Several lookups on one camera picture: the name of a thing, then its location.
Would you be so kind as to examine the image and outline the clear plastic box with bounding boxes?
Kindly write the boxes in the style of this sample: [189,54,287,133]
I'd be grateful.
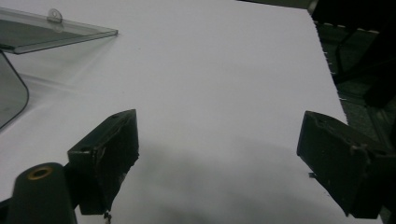
[0,50,30,130]

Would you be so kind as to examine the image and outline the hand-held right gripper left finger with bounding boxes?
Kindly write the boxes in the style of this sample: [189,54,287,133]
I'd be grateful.
[66,108,140,217]

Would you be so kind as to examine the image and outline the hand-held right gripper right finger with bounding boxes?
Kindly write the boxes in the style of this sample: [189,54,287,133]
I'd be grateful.
[296,110,396,219]

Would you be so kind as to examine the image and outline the dark metal stand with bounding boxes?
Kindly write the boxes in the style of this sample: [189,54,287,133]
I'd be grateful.
[311,0,396,108]

